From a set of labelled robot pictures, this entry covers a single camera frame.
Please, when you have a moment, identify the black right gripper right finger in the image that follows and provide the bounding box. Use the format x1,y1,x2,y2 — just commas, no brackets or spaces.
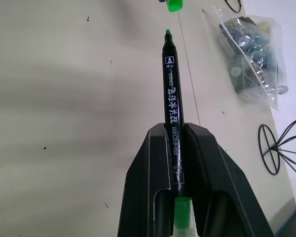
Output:
183,121,275,237

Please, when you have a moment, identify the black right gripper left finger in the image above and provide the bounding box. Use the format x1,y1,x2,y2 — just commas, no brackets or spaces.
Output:
115,123,176,237

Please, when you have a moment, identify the green marker cap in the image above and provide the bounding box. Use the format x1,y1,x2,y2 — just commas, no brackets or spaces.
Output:
166,0,184,13

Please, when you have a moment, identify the black green-tipped marker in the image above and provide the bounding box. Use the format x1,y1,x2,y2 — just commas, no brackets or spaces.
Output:
161,29,196,237

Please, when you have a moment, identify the clear plastic bag of items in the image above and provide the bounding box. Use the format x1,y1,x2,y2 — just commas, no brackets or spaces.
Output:
202,5,289,111

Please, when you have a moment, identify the black cable loop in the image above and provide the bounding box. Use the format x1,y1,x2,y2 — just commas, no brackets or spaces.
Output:
222,0,243,13

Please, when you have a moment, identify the black wire stand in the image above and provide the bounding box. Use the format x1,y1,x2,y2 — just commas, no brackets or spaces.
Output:
258,117,296,176

